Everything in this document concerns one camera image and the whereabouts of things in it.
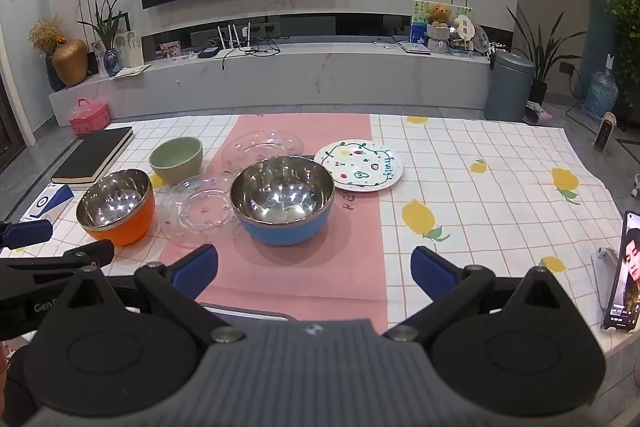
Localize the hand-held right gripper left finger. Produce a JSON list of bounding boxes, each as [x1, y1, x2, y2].
[[50, 244, 247, 344]]

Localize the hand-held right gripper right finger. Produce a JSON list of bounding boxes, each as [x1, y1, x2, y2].
[[382, 246, 591, 344]]

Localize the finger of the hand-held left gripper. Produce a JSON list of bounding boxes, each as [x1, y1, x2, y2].
[[0, 219, 53, 250], [62, 240, 116, 268]]

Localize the orange steel bowl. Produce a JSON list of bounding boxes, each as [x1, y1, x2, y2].
[[76, 168, 156, 248]]

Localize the clear glass plate with stickers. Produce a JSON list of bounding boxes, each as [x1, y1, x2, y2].
[[221, 129, 305, 175], [159, 172, 241, 249]]

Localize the blue steel bowl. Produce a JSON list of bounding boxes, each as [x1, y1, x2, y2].
[[230, 156, 336, 247]]

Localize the green ceramic bowl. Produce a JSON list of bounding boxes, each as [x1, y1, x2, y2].
[[149, 137, 204, 185]]

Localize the white painted plate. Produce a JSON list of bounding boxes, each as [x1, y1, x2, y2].
[[313, 140, 404, 192]]

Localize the blue and white box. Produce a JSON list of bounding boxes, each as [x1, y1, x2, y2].
[[20, 184, 75, 223]]

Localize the lemon print checked tablecloth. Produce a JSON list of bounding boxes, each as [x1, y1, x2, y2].
[[0, 113, 640, 348]]

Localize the pink printed mat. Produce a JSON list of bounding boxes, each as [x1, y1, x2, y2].
[[200, 113, 390, 323]]

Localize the black notebook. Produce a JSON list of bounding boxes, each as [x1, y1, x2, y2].
[[51, 127, 135, 186]]

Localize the pink storage box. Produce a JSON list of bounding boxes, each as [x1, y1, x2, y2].
[[68, 98, 111, 136]]

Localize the white phone stand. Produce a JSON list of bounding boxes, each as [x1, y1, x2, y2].
[[591, 247, 621, 308]]

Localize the gold vase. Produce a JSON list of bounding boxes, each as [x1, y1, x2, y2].
[[52, 39, 89, 88]]

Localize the loose papers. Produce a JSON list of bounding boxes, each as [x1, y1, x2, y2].
[[111, 64, 151, 80]]

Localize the blue glass vase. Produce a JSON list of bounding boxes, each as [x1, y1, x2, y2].
[[102, 48, 124, 76]]

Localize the smartphone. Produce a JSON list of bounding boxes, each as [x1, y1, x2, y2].
[[601, 210, 640, 333]]

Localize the grey trash bin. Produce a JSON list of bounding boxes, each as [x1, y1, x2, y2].
[[484, 49, 536, 122]]

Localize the dried flower bunch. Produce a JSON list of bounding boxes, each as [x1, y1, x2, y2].
[[27, 16, 66, 55]]

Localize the framed picture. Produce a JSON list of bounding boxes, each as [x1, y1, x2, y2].
[[107, 12, 144, 65]]

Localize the white router with antennas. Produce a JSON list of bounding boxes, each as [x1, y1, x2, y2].
[[215, 23, 255, 58]]

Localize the green leafy plant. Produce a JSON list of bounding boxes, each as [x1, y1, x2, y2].
[[76, 0, 132, 52]]

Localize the grey woven basket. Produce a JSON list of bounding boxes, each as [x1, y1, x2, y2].
[[427, 24, 451, 55]]

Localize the decorative patterned plate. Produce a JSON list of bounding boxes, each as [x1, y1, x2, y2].
[[472, 25, 491, 55]]

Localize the potted snake plant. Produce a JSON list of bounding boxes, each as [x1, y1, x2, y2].
[[506, 4, 586, 105]]

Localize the large water bottle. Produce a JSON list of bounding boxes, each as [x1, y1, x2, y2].
[[584, 69, 619, 122]]

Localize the white round fan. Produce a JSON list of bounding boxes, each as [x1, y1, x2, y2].
[[452, 14, 473, 45]]

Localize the brown teddy bear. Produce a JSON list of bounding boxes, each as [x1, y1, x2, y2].
[[429, 3, 451, 28]]

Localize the green picture card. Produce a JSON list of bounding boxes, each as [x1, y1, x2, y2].
[[412, 0, 473, 42]]

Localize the bushy green plant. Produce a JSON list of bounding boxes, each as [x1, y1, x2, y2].
[[605, 0, 640, 118]]

